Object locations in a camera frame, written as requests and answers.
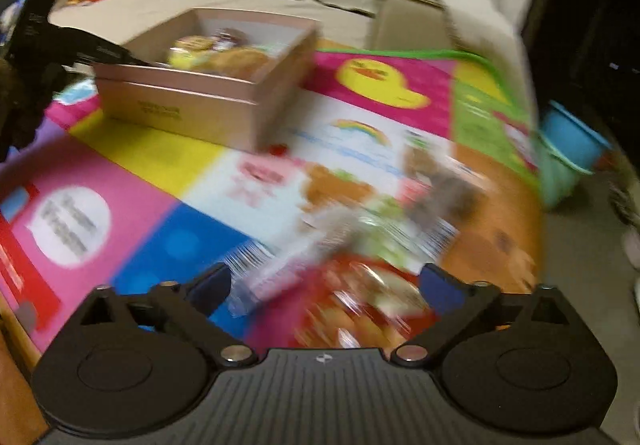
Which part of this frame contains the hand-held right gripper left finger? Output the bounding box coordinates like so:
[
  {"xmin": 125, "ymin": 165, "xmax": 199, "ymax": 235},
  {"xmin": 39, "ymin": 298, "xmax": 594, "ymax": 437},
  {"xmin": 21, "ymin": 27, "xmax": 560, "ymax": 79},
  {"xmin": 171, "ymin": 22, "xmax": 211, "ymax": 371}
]
[{"xmin": 75, "ymin": 262, "xmax": 256, "ymax": 368}]

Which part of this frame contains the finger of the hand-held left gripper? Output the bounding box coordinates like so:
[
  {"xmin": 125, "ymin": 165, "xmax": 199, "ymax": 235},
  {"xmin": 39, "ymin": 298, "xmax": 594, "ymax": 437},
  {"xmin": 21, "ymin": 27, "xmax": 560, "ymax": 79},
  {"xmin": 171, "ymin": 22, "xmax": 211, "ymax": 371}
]
[{"xmin": 60, "ymin": 27, "xmax": 156, "ymax": 68}]

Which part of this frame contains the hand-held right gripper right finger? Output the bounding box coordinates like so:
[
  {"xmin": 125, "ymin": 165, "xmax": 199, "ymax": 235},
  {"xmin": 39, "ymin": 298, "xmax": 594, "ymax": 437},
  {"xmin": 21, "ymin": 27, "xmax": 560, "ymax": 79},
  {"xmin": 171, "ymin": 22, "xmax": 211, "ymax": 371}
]
[{"xmin": 390, "ymin": 262, "xmax": 572, "ymax": 368}]

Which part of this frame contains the yellow green snack packet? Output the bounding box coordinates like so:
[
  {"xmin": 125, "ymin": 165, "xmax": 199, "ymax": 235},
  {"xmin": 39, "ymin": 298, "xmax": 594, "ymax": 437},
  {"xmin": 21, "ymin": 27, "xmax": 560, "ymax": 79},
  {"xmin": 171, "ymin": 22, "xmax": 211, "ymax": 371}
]
[{"xmin": 167, "ymin": 36, "xmax": 216, "ymax": 70}]

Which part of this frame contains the red orange snack packet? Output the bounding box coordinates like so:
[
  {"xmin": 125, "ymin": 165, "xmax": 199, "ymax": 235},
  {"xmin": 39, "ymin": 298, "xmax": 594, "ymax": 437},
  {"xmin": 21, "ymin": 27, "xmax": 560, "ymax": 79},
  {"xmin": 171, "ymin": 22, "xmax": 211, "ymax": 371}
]
[{"xmin": 230, "ymin": 165, "xmax": 481, "ymax": 362}]

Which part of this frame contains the pink beige cardboard box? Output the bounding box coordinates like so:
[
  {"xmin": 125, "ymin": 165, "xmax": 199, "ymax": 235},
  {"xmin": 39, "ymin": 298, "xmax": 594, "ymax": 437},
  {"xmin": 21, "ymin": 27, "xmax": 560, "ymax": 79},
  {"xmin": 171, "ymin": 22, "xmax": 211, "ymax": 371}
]
[{"xmin": 94, "ymin": 7, "xmax": 321, "ymax": 153}]

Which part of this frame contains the brown spiral snack packet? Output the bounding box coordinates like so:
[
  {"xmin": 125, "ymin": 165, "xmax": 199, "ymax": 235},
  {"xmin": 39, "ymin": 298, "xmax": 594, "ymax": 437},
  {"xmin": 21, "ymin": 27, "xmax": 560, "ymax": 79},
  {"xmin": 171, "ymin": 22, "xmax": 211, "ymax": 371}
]
[{"xmin": 210, "ymin": 27, "xmax": 246, "ymax": 48}]

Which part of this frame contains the bread loaf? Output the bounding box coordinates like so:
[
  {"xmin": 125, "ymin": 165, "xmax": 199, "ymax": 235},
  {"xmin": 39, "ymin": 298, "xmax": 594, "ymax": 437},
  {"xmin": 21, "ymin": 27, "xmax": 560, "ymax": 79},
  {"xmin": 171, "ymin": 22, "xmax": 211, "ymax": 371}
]
[{"xmin": 200, "ymin": 45, "xmax": 281, "ymax": 82}]

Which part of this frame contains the colourful cartoon play mat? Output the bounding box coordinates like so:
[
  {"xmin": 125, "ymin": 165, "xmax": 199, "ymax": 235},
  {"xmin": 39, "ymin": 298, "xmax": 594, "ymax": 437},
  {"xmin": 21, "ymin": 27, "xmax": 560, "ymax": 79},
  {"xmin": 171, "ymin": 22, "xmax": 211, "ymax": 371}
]
[{"xmin": 0, "ymin": 37, "xmax": 546, "ymax": 366}]

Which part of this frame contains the green plastic basin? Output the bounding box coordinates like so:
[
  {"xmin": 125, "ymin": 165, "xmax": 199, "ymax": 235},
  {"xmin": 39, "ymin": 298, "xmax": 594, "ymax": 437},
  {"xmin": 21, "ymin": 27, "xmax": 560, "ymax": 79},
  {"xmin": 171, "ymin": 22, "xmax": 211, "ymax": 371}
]
[{"xmin": 537, "ymin": 135, "xmax": 596, "ymax": 210}]

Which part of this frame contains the blue plastic basin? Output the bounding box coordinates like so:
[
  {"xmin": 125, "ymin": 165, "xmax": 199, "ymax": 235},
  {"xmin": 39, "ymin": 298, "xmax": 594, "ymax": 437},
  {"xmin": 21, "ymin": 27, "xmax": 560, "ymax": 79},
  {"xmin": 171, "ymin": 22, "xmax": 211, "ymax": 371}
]
[{"xmin": 540, "ymin": 100, "xmax": 613, "ymax": 176}]

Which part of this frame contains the beige sofa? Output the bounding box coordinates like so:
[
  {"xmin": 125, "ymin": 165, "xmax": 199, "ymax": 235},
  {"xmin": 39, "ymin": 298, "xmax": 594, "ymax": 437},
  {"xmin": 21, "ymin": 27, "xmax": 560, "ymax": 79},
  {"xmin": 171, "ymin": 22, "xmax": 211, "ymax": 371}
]
[{"xmin": 47, "ymin": 0, "xmax": 531, "ymax": 90}]

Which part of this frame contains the beige fringed throw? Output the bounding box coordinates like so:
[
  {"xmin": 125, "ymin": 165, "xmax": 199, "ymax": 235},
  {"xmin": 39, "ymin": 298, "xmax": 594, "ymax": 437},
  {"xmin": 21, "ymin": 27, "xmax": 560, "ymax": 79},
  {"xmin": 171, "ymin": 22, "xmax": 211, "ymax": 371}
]
[{"xmin": 385, "ymin": 0, "xmax": 528, "ymax": 70}]

